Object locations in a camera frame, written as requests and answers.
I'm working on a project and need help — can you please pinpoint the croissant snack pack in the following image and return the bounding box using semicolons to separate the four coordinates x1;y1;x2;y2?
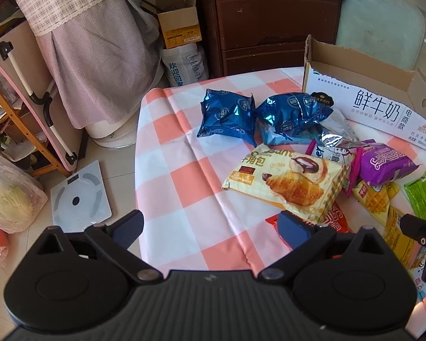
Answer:
222;144;349;224

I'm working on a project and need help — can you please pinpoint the plastic bag with vegetables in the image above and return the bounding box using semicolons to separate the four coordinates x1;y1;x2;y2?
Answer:
0;155;48;234

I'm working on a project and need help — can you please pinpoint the pink white Amer snack pack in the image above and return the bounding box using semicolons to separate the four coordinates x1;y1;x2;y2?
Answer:
306;140;356;164

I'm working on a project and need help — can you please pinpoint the yellow barcode snack pack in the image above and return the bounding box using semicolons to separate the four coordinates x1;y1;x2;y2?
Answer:
383;205;422;269

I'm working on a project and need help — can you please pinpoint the yellow waffle snack pack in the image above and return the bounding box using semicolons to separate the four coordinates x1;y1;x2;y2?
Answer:
352;181;399;226

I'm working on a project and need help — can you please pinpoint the silver foil snack pack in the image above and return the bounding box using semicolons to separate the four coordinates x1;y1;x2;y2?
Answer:
312;108;362;149

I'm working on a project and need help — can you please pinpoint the blue white Amer snack pack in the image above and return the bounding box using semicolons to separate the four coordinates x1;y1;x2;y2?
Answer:
409;247;426;302

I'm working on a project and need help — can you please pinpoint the blue foil snack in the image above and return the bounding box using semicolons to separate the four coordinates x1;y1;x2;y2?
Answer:
254;92;333;145
197;89;257;146

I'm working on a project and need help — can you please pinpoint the red snack pack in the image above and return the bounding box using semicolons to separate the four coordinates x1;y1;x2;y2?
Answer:
265;202;352;233

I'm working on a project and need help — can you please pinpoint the green snack pack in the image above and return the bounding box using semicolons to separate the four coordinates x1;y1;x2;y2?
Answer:
404;171;426;221

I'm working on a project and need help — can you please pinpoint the open small cardboard box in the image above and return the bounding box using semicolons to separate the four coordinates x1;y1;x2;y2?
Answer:
144;0;202;49

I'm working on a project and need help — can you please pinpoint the cut milk carton box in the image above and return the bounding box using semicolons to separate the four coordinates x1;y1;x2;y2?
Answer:
302;36;426;150

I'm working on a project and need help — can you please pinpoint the light blue sofa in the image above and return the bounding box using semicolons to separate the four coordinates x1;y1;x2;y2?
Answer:
336;0;426;74

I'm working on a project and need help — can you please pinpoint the wooden shelf rack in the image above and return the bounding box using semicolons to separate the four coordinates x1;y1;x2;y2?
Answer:
0;92;72;177

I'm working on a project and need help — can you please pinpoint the white bathroom scale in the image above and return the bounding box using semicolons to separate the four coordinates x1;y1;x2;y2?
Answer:
51;160;112;232

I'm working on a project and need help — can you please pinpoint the purple snack pack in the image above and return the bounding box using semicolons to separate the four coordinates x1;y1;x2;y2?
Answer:
359;139;419;186

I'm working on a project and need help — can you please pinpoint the checkered pink fabric cover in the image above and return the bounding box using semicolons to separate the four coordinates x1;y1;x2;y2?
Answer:
16;0;164;129

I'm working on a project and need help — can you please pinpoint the white printed bag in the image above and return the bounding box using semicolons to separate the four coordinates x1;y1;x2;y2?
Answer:
162;43;209;87

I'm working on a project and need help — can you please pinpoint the dark wooden nightstand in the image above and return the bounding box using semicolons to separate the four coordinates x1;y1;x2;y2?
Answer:
196;0;344;78

